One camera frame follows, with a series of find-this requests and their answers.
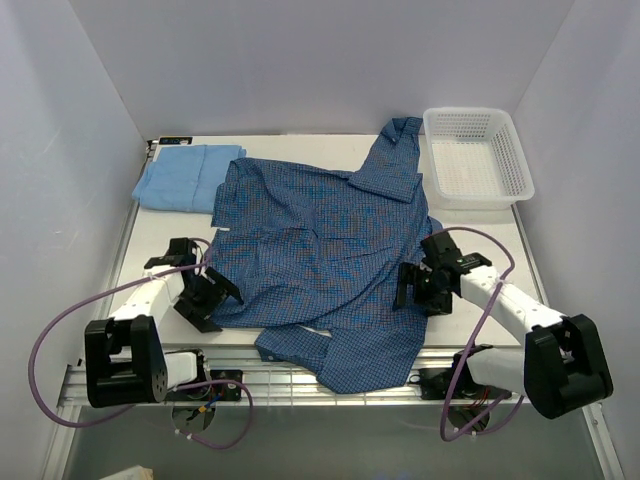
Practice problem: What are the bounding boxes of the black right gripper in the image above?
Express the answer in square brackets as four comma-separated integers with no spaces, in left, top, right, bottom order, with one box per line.
[392,261,453,317]

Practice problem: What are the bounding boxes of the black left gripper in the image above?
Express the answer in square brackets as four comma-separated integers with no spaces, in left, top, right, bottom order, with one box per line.
[174,267,241,332]

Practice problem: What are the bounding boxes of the blue checked long sleeve shirt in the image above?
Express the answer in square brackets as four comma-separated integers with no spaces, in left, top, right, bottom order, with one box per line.
[211,117,439,394]

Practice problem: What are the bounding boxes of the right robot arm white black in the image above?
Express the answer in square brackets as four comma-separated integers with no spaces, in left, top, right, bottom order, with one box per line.
[393,230,614,419]

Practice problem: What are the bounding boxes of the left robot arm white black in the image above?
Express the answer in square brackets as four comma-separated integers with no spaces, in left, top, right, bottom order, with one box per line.
[84,237,244,408]

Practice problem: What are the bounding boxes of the white plastic perforated basket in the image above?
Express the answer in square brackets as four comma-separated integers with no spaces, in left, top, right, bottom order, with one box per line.
[423,107,535,211]

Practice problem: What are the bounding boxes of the folded light blue shirt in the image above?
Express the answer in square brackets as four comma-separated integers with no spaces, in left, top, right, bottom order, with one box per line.
[132,145,246,214]

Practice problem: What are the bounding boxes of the wooden block at bottom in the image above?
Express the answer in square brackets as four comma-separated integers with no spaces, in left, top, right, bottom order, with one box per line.
[102,465,154,480]

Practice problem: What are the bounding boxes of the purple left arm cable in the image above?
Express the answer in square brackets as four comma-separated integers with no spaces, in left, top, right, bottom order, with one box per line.
[28,238,255,451]

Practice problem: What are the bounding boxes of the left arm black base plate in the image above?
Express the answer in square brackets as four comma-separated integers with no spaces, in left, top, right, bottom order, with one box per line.
[154,368,245,401]

